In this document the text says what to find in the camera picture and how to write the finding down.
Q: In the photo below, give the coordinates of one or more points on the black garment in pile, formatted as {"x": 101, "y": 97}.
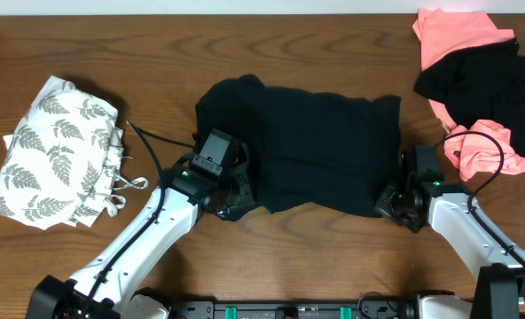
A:
{"x": 481, "y": 83}

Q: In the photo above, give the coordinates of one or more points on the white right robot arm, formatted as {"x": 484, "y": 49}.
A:
{"x": 452, "y": 211}

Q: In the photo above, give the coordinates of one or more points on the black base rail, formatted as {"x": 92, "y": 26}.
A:
{"x": 150, "y": 304}

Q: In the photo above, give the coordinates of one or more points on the coral pink garment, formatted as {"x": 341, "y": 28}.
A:
{"x": 484, "y": 146}

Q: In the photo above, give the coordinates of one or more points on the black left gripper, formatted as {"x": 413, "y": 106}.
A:
{"x": 246, "y": 198}

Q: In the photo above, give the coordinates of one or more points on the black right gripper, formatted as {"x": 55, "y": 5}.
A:
{"x": 383, "y": 206}

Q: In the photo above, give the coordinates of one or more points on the white fern-print drawstring bag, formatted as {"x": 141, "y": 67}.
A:
{"x": 63, "y": 161}

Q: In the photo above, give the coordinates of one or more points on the black garment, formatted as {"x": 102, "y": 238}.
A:
{"x": 321, "y": 148}
{"x": 481, "y": 83}

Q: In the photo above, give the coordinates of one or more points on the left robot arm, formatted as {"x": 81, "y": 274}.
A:
{"x": 212, "y": 181}

